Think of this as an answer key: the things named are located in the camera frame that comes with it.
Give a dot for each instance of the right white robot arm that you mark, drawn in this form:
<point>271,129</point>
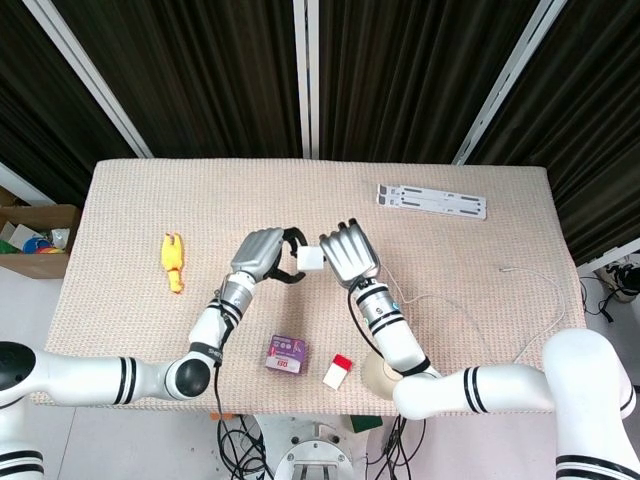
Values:
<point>500,387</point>

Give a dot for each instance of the beige woven tablecloth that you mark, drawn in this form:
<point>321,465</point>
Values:
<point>320,200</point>

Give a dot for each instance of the green block under table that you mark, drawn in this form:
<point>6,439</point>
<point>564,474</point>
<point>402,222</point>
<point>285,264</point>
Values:
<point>366,424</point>

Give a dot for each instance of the white aluminium frame post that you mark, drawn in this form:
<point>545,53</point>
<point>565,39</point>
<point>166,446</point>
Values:
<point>505,85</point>
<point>95,85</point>
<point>306,75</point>

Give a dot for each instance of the yellow rubber chicken toy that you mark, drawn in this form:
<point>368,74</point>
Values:
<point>171,257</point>

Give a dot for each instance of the black and white shoes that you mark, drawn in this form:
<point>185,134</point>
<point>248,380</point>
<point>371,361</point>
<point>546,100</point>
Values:
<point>622,277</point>

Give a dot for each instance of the cardboard box with clutter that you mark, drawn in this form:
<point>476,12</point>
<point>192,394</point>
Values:
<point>30,260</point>

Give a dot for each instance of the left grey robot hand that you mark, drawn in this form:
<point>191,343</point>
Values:
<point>257,252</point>

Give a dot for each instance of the white folded laptop stand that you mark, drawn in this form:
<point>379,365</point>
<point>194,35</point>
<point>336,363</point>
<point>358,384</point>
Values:
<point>430,201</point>

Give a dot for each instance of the white charger cube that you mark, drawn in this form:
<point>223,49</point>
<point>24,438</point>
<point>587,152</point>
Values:
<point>311,260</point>

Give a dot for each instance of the beige upturned bowl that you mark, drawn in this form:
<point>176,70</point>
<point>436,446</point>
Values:
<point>375,375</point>

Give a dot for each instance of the white frame base rail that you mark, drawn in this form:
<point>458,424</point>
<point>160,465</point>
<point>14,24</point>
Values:
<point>25,182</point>
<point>612,255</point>

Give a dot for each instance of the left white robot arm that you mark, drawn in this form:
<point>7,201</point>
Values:
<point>90,380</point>

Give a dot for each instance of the silver and white robot base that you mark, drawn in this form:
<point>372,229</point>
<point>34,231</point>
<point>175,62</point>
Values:
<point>317,457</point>

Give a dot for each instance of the black pleated curtain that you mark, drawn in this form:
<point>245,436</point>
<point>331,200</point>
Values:
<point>200,75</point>

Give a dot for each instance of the red and white small box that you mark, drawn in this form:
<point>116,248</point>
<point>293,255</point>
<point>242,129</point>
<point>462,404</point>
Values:
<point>337,372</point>

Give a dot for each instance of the purple card box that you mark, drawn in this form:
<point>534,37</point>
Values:
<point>286,355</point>

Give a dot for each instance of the orange tab under table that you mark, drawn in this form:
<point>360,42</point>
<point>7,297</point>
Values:
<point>220,415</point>

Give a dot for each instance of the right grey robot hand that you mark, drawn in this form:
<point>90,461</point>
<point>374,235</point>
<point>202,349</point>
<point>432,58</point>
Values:
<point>350,252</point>

